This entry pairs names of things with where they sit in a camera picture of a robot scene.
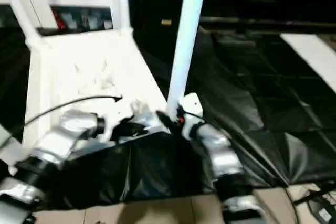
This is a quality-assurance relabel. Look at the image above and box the dark metal rail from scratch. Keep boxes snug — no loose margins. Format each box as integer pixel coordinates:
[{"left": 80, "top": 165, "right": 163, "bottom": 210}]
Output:
[{"left": 199, "top": 16, "right": 336, "bottom": 28}]

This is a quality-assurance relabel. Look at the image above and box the white plastic table leg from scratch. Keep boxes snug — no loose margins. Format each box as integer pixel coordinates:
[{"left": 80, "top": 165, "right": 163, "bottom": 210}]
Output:
[
  {"left": 166, "top": 0, "right": 210, "bottom": 120},
  {"left": 0, "top": 0, "right": 45, "bottom": 48},
  {"left": 117, "top": 0, "right": 134, "bottom": 35},
  {"left": 0, "top": 124, "right": 25, "bottom": 167}
]

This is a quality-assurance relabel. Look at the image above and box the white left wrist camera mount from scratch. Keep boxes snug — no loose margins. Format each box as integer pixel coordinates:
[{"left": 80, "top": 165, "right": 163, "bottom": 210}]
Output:
[{"left": 101, "top": 100, "right": 135, "bottom": 144}]

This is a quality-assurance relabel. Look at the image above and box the black cloth mat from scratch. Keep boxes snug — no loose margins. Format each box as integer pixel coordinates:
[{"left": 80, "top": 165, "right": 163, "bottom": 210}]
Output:
[{"left": 0, "top": 23, "right": 336, "bottom": 210}]

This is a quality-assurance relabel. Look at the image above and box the white plastic table top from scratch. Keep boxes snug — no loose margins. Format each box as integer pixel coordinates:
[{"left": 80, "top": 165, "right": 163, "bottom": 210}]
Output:
[{"left": 0, "top": 27, "right": 174, "bottom": 162}]

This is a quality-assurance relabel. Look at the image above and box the black floor stand base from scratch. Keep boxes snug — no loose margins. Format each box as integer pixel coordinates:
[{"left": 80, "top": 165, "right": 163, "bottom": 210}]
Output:
[{"left": 293, "top": 192, "right": 336, "bottom": 222}]

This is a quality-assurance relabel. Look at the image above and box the white flat board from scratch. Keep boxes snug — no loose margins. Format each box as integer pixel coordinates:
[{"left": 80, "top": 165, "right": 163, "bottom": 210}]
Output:
[{"left": 279, "top": 34, "right": 336, "bottom": 91}]

